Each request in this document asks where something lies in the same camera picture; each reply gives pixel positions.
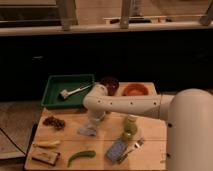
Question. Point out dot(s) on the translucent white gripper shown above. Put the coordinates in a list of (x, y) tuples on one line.
[(96, 117)]

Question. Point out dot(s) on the blue sponge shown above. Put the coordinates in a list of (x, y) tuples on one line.
[(116, 150)]

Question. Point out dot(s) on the dark maroon bowl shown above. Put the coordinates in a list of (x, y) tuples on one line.
[(111, 83)]

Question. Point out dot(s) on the light blue towel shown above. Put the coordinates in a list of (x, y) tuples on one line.
[(87, 130)]

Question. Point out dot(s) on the green chili pepper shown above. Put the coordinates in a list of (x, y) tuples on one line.
[(88, 153)]

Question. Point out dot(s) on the orange bowl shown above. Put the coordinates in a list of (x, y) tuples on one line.
[(135, 90)]

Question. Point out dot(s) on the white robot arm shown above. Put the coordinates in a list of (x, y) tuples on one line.
[(188, 116)]

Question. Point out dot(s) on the green plastic tray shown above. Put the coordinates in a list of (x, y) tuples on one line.
[(57, 83)]

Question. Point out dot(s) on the brown rectangular box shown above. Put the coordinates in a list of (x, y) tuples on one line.
[(45, 156)]

